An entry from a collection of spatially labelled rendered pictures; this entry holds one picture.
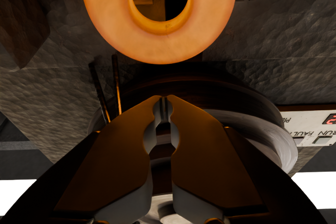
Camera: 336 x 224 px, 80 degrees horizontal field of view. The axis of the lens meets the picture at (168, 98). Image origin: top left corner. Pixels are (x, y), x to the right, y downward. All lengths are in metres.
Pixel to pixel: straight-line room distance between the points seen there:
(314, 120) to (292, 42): 0.32
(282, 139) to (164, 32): 0.28
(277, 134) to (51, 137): 0.62
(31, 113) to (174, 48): 0.48
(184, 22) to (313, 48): 0.25
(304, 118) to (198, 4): 0.48
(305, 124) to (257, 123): 0.33
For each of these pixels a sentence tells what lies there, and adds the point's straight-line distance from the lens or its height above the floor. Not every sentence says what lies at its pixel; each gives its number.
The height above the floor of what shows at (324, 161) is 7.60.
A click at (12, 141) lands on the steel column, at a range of 6.60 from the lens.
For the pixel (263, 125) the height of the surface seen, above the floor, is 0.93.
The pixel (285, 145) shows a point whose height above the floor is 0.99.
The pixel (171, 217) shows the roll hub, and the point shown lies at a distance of 0.44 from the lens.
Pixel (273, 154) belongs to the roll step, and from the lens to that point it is 0.42.
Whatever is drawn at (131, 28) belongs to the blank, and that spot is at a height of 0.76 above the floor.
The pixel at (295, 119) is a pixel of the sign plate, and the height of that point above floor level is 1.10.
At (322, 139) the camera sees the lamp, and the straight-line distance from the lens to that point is 0.76.
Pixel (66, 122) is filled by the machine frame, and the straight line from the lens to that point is 0.64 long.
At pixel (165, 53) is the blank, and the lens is 0.26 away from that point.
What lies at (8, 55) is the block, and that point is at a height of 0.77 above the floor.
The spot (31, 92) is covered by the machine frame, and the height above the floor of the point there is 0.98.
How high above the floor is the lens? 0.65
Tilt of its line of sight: 47 degrees up
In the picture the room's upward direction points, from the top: 176 degrees clockwise
